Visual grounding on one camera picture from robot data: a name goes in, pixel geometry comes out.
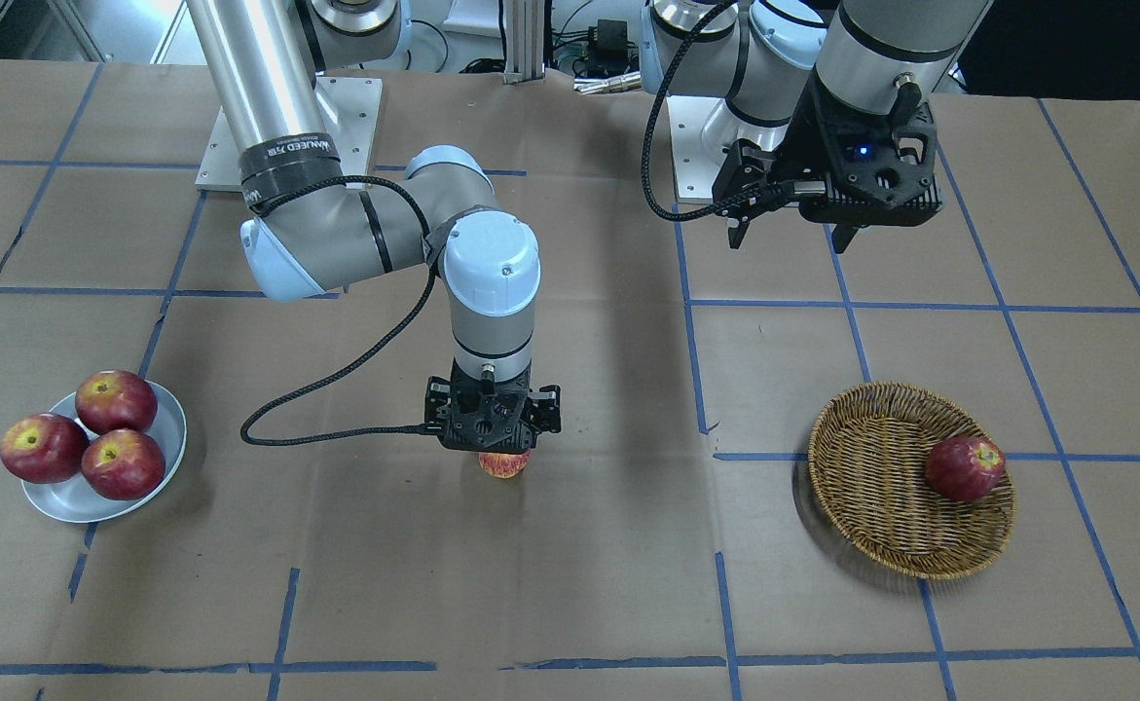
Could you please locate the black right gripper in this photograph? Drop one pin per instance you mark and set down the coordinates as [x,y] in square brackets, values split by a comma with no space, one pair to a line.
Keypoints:
[549,407]

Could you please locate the red apple on plate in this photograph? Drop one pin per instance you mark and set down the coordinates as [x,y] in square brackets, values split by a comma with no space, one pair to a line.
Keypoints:
[123,465]
[44,449]
[111,400]

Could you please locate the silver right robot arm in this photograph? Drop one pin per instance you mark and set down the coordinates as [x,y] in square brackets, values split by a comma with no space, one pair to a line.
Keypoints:
[315,227]

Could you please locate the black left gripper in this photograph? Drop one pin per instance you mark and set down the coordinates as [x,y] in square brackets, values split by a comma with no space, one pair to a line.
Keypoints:
[809,139]

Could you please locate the woven wicker basket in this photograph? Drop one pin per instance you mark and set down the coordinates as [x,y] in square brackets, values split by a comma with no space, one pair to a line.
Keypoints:
[866,458]

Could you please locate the aluminium frame post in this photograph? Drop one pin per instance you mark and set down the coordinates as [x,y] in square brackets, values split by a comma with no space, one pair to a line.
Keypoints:
[524,38]

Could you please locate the red apple in basket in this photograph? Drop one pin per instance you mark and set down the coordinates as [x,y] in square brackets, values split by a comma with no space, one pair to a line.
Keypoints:
[965,468]

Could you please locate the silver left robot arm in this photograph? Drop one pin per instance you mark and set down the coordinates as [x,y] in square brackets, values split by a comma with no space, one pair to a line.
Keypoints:
[759,55]

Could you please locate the red apple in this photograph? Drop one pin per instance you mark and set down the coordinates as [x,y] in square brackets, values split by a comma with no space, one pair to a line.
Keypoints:
[503,465]
[44,449]
[965,468]
[111,400]
[123,465]

